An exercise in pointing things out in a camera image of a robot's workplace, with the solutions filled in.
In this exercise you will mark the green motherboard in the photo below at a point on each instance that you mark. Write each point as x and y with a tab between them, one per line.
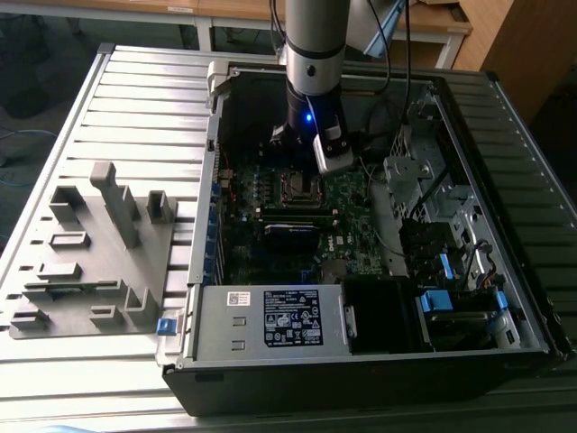
356	234

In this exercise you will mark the wooden cabinet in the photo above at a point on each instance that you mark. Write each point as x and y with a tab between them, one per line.
532	45

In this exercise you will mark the CPU socket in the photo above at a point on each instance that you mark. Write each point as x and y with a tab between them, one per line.
302	201

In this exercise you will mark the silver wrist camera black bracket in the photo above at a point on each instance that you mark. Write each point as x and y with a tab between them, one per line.
336	151

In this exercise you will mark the blue case latch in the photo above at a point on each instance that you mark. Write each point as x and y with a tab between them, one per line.
166	327

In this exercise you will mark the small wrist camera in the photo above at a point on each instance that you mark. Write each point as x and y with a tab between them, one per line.
279	135

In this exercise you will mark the silver CPU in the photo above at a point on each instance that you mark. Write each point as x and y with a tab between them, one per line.
299	189

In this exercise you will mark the grey power supply unit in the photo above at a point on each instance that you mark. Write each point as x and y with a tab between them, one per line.
216	329

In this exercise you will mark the black plastic air shroud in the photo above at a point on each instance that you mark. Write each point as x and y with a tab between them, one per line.
378	315

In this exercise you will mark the grey parts rack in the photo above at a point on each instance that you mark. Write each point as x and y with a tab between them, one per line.
103	270

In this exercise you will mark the blue disk carrier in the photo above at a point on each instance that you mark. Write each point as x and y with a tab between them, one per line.
501	301
435	301
444	266

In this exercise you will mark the chipset heatsink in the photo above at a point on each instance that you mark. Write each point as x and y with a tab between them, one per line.
334	268

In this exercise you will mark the silver metal drive cage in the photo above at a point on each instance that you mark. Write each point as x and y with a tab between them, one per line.
401	176

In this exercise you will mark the black graphics card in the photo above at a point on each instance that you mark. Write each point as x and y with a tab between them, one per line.
293	241

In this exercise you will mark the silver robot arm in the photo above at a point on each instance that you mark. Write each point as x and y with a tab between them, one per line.
315	49

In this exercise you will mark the black PC case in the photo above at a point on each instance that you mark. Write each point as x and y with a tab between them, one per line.
315	392

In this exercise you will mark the wooden desk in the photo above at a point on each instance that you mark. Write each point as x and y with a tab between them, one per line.
112	5
433	27

